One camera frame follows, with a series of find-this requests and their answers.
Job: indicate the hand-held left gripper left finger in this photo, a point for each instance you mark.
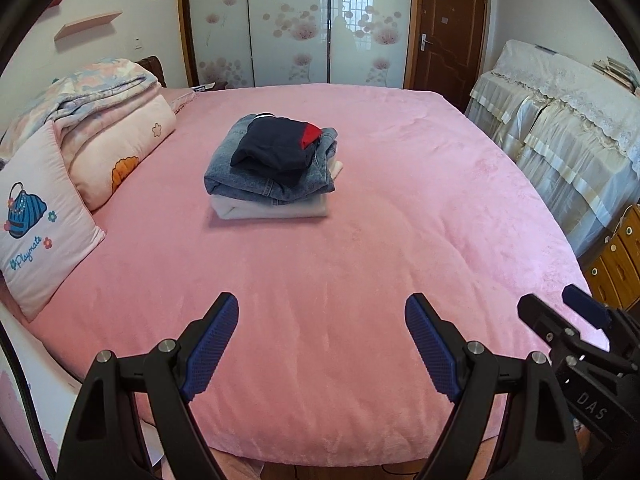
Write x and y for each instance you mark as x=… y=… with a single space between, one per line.
x=212 y=345

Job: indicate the wooden headboard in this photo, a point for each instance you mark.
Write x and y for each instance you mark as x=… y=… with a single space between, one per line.
x=155 y=67

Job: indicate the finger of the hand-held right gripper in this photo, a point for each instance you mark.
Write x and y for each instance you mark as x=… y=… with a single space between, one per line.
x=542 y=317
x=585 y=305

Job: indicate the folded blue jeans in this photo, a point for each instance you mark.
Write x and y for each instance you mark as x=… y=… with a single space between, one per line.
x=240 y=182

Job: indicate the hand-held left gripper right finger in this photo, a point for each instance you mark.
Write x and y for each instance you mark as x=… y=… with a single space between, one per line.
x=432 y=345

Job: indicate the pink pillow with bag print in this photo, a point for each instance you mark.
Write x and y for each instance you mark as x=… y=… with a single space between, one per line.
x=45 y=185

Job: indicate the stack of books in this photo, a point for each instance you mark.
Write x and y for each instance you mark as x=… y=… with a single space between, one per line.
x=617 y=72

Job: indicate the pink bed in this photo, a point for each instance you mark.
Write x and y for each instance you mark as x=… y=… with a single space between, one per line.
x=350 y=250

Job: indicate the white bed base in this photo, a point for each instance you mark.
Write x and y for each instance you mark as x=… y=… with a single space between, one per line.
x=35 y=385

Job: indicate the folded white garment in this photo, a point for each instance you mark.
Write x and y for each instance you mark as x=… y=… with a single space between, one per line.
x=270 y=210

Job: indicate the floral wardrobe sliding door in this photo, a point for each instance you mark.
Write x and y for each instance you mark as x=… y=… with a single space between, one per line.
x=220 y=20
x=290 y=20
x=370 y=20

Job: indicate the red and navy jacket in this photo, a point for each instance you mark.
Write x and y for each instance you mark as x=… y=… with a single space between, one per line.
x=270 y=145

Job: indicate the pink cartoon pillow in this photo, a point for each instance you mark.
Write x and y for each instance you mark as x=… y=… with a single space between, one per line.
x=115 y=135

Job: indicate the wooden drawer cabinet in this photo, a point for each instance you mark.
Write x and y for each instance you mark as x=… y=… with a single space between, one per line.
x=617 y=265

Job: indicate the pink wall shelf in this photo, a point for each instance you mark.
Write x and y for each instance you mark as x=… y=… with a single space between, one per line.
x=87 y=24

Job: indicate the brown wooden door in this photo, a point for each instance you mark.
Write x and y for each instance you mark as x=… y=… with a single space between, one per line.
x=450 y=60

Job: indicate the lace covered furniture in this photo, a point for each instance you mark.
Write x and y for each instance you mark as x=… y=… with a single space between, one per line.
x=560 y=135

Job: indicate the folded floral quilt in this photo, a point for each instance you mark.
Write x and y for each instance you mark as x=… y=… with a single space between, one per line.
x=100 y=75

